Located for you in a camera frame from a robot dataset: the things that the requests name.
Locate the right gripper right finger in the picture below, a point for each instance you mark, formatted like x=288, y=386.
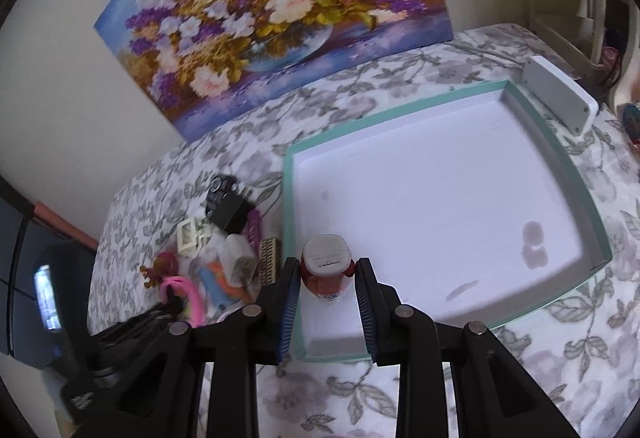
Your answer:
x=493, y=393

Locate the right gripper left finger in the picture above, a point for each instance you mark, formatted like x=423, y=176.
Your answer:
x=259, y=334

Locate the pink smart watch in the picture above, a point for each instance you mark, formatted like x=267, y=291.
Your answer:
x=184, y=299

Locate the gold black patterned lighter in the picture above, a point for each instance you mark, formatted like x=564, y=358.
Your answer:
x=268, y=261

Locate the cream hair claw clip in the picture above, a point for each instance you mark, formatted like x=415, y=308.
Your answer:
x=192, y=235

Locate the purple lighter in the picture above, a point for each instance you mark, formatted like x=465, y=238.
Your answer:
x=253, y=229

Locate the red white glue bottle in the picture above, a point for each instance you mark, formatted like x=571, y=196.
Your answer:
x=327, y=266

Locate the black charger cube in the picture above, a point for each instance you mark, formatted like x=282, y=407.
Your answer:
x=229, y=213

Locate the black toy car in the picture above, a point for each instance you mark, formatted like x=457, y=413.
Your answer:
x=219, y=188

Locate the teal white tray box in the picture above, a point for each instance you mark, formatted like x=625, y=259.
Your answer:
x=466, y=203

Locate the white rectangular device box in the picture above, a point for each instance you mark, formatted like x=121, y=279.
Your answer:
x=568, y=101

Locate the wrapped candy snacks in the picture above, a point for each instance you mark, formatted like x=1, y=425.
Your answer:
x=631, y=121

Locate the flower painting canvas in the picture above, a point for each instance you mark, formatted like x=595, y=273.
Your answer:
x=204, y=62

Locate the white shelf unit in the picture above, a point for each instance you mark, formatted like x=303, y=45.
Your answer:
x=598, y=38

